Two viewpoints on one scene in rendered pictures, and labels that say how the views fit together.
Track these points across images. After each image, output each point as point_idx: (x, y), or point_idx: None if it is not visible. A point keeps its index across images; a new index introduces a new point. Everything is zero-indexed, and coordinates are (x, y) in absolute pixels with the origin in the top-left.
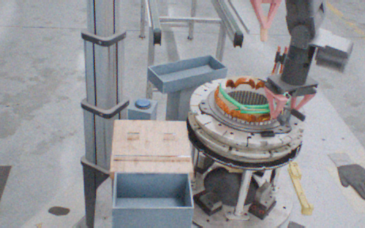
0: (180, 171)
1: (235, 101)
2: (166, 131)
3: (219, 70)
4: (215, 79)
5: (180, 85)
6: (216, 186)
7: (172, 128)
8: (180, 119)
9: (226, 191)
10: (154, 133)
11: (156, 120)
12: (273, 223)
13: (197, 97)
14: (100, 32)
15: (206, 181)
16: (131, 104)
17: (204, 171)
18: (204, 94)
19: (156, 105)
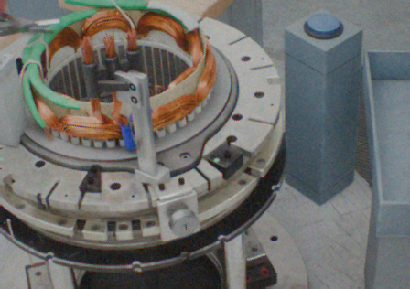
0: None
1: None
2: None
3: (376, 181)
4: (373, 197)
5: (366, 101)
6: (177, 276)
7: (179, 5)
8: (371, 215)
9: (148, 284)
10: None
11: None
12: (5, 288)
13: (224, 35)
14: None
15: (204, 266)
16: (336, 16)
17: (220, 256)
18: (228, 49)
19: (317, 52)
